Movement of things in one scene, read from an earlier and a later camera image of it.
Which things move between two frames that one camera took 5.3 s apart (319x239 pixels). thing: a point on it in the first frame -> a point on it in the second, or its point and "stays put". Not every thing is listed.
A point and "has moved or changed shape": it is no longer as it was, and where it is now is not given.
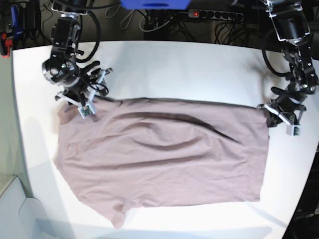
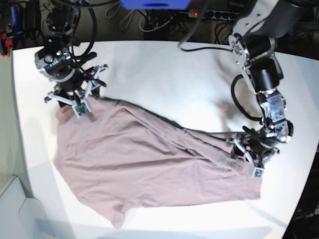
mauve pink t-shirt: (133, 152) has moved or changed shape
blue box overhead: (156, 4) stays put
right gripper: (288, 101) -> (259, 146)
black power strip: (226, 15) stays put
